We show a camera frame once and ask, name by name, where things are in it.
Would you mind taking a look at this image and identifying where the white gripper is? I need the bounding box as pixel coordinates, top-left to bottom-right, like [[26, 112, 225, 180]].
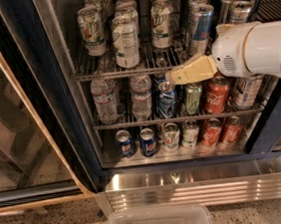
[[165, 22, 259, 85]]

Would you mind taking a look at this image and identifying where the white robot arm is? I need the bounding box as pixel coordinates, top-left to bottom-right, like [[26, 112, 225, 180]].
[[165, 21, 281, 85]]

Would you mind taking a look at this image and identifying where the red coke can middle shelf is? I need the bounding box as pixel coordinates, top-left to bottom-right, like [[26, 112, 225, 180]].
[[204, 76, 230, 114]]

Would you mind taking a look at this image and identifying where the green can middle shelf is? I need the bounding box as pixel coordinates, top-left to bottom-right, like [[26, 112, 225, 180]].
[[184, 82, 203, 114]]

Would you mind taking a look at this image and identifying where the redbull can row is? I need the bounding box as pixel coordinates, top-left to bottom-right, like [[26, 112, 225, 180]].
[[188, 0, 209, 11], [217, 0, 239, 25]]

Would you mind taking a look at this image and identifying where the blue pepsi can middle shelf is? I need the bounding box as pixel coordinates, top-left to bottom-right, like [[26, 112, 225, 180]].
[[157, 82, 176, 118]]

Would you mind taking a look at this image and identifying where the front right 7up can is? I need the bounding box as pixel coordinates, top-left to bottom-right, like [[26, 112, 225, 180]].
[[150, 0, 173, 49]]

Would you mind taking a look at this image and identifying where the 7up can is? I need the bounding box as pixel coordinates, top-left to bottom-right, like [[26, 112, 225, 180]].
[[150, 0, 173, 49], [162, 122, 180, 152], [112, 16, 140, 69], [181, 119, 199, 148], [78, 6, 107, 57]]

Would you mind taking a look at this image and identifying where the right 7up can bottom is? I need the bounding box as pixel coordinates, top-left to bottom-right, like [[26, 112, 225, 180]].
[[181, 119, 199, 148]]

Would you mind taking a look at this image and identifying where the left coke can bottom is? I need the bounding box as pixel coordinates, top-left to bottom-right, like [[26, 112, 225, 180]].
[[201, 118, 222, 148]]

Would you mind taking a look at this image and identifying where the coke can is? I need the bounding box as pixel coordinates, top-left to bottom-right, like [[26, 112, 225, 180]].
[[201, 118, 222, 148], [220, 116, 243, 146]]

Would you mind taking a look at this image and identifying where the right coke can bottom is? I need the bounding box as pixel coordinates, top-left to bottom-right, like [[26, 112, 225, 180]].
[[220, 116, 243, 146]]

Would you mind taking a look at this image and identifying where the front middle 7up can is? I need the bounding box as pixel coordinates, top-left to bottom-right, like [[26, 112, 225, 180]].
[[112, 16, 140, 69]]

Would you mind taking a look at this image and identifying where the left 7up can bottom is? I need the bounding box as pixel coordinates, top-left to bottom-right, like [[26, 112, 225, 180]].
[[162, 122, 180, 152]]

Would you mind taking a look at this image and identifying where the right pepsi can bottom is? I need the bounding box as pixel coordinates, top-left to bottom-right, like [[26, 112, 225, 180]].
[[139, 128, 156, 157]]

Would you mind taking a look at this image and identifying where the pepsi can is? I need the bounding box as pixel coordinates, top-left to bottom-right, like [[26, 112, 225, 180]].
[[115, 129, 134, 158], [139, 128, 156, 157]]

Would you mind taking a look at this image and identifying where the front left 7up can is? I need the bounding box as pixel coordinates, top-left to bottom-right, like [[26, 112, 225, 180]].
[[78, 6, 107, 57]]

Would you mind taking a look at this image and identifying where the left pepsi can bottom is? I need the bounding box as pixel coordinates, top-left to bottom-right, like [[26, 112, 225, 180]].
[[115, 129, 134, 158]]

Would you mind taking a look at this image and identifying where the stainless fridge base panel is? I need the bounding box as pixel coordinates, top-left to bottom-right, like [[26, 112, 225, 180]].
[[105, 156, 281, 211]]

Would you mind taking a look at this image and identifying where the glass fridge door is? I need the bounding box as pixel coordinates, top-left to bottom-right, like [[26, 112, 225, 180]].
[[0, 0, 101, 214]]

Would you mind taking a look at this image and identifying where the right water bottle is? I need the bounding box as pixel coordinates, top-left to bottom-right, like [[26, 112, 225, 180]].
[[130, 75, 152, 121]]

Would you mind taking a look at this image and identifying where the water bottle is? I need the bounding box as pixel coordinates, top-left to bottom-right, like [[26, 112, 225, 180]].
[[130, 75, 152, 121], [91, 78, 118, 124]]

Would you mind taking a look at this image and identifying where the left water bottle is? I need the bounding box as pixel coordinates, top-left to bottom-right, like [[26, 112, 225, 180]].
[[91, 78, 118, 124]]

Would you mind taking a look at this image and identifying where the clear plastic bin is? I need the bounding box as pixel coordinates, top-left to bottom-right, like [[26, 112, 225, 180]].
[[108, 205, 212, 224]]

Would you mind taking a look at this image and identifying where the top wire shelf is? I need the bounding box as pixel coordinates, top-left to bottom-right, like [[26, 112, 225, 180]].
[[74, 0, 281, 82]]

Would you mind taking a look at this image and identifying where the wire shelf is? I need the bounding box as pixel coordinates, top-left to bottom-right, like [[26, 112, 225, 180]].
[[93, 104, 264, 130], [74, 0, 281, 82]]

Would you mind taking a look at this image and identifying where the middle wire shelf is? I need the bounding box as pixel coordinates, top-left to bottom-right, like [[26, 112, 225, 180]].
[[93, 104, 264, 130]]

